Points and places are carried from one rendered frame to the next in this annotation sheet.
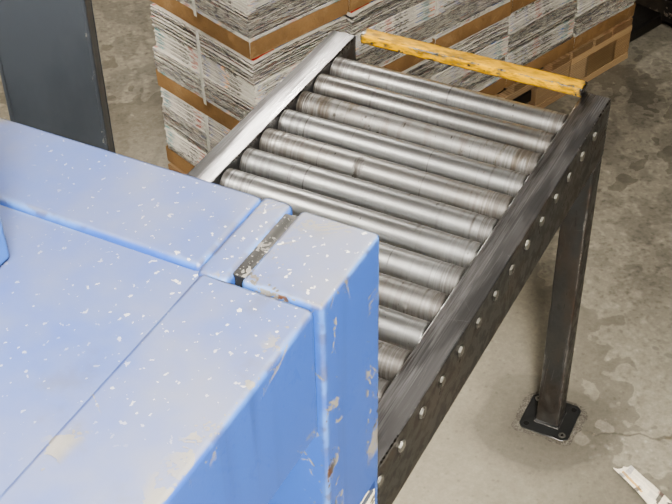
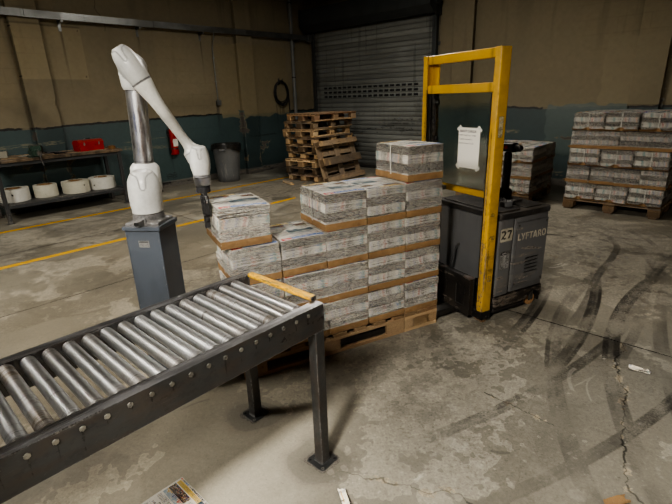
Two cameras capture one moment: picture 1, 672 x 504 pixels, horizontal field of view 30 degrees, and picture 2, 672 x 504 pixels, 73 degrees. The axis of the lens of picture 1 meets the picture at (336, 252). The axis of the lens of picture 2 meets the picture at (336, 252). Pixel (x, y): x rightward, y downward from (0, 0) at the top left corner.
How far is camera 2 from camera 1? 109 cm
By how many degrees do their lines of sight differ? 25
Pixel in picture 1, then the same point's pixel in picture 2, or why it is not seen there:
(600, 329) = (366, 425)
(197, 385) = not seen: outside the picture
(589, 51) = (414, 315)
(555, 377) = (318, 437)
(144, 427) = not seen: outside the picture
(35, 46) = (146, 270)
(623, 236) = (397, 388)
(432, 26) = (327, 290)
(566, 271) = (314, 382)
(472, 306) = (188, 366)
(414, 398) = (125, 396)
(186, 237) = not seen: outside the picture
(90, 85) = (165, 287)
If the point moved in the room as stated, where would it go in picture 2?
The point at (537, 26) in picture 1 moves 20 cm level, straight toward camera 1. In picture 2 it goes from (383, 300) to (373, 312)
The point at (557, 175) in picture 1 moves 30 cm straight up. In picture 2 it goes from (273, 325) to (267, 249)
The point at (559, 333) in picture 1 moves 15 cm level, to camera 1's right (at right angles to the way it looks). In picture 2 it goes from (316, 414) to (349, 419)
